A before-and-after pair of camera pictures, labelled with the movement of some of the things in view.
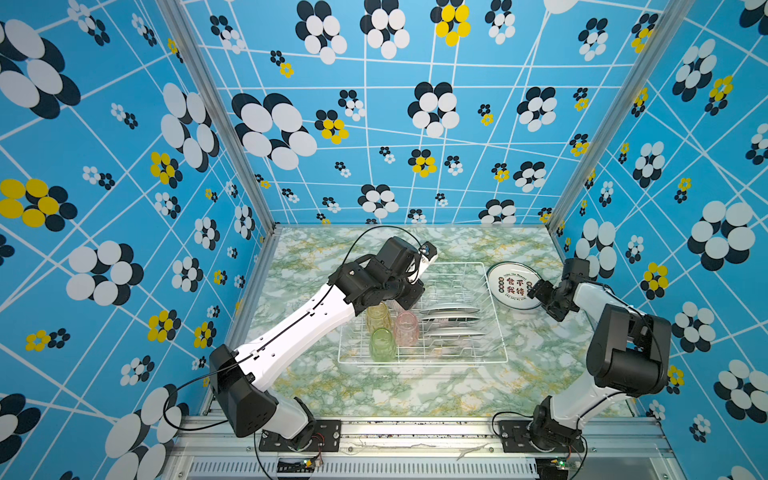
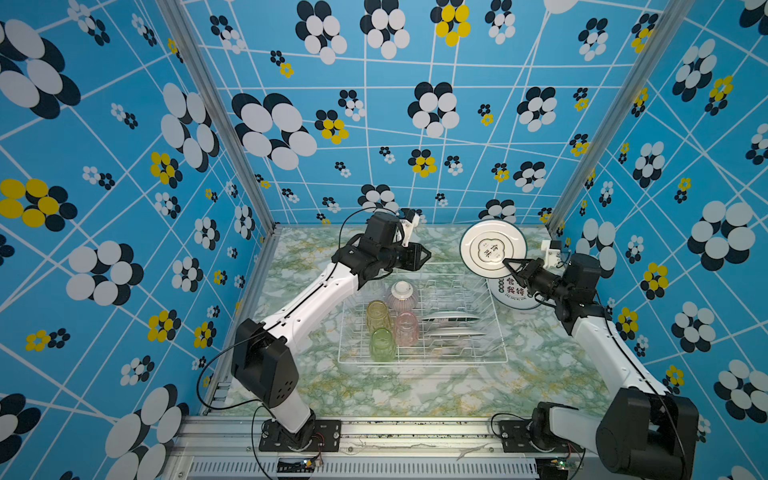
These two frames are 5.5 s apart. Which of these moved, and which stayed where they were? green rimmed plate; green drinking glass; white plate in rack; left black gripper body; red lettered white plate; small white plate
Moved: small white plate; left black gripper body
Stayed: green drinking glass; red lettered white plate; white plate in rack; green rimmed plate
